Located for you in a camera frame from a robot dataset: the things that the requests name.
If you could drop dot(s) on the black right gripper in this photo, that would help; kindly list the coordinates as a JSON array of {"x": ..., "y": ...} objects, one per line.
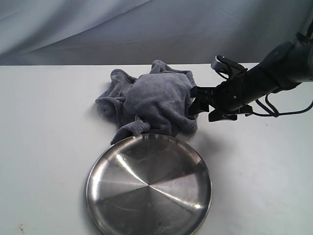
[{"x": 228, "y": 98}]

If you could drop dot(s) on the grey fleece towel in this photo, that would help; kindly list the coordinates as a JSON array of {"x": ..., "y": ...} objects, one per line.
[{"x": 155, "y": 103}]

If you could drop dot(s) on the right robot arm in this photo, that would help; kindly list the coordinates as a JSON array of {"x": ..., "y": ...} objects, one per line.
[{"x": 283, "y": 69}]

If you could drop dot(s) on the round stainless steel plate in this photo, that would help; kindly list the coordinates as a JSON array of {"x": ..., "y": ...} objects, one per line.
[{"x": 149, "y": 185}]

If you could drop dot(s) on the grey backdrop curtain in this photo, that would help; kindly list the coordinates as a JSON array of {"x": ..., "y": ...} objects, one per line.
[{"x": 123, "y": 32}]

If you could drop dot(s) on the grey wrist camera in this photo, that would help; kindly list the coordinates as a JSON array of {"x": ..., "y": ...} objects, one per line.
[{"x": 221, "y": 64}]

